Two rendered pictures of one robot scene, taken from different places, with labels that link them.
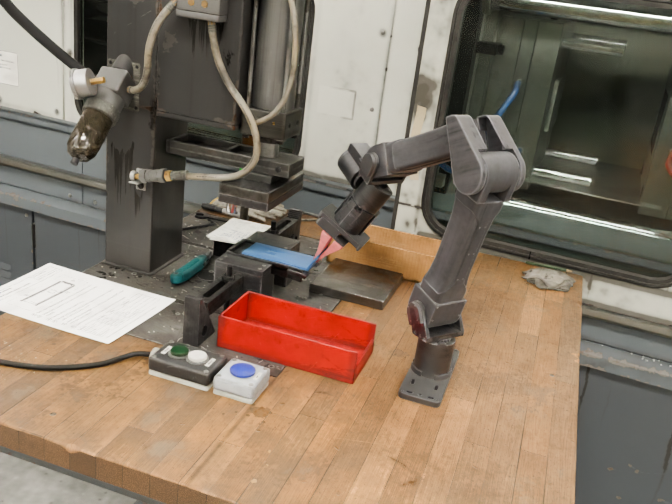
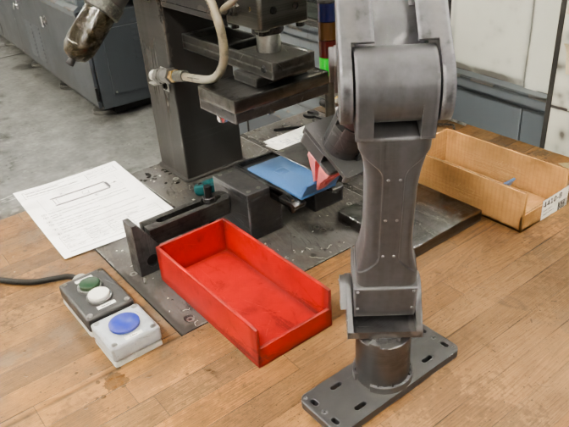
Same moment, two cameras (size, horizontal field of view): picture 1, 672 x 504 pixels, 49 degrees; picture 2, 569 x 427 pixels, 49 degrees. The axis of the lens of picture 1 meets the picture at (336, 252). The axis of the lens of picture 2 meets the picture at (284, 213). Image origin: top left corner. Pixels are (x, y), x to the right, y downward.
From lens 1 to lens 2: 0.78 m
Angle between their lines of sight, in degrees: 36
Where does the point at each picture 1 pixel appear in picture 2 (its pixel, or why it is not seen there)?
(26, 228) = not seen: hidden behind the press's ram
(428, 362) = (361, 364)
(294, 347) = (208, 303)
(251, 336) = (179, 278)
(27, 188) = not seen: hidden behind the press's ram
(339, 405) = (212, 396)
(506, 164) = (406, 69)
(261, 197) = (229, 106)
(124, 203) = (161, 104)
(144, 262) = (183, 168)
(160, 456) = not seen: outside the picture
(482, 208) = (377, 148)
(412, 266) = (495, 202)
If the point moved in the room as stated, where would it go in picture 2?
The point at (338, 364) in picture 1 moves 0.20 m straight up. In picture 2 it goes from (243, 338) to (225, 196)
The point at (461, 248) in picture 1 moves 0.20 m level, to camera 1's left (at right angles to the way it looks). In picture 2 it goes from (368, 210) to (210, 164)
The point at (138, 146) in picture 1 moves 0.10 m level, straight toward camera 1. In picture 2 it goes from (157, 42) to (126, 59)
